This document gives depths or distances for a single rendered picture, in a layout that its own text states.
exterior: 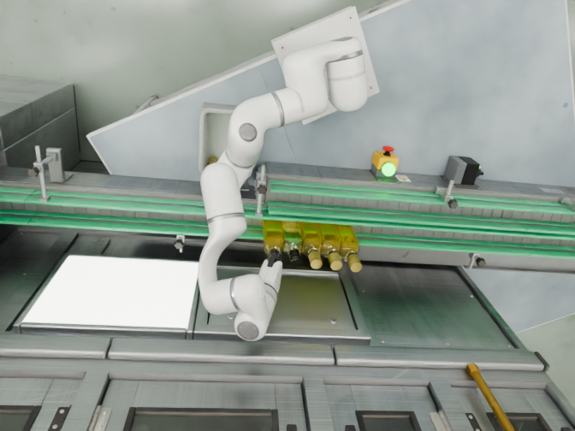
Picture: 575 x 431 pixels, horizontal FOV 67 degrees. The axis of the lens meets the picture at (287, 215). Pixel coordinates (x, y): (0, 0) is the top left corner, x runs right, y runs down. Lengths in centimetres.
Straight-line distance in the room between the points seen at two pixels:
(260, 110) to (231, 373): 62
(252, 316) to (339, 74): 60
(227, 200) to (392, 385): 62
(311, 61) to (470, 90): 74
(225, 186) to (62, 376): 57
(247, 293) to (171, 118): 76
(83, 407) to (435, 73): 136
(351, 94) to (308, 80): 12
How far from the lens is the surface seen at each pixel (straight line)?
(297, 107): 105
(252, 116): 99
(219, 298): 96
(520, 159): 181
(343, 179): 145
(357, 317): 127
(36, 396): 115
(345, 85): 109
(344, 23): 140
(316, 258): 123
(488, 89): 166
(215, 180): 96
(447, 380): 123
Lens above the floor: 219
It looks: 63 degrees down
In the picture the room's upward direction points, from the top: 170 degrees clockwise
